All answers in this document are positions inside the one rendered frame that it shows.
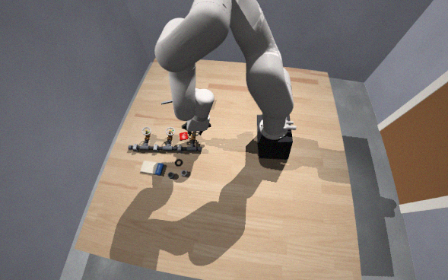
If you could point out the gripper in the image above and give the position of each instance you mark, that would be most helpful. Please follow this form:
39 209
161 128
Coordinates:
194 126

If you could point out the grey pipe manifold with three valves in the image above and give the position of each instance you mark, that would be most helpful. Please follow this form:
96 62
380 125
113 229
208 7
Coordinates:
168 147

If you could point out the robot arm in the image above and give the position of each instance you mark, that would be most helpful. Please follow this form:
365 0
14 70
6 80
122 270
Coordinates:
183 42

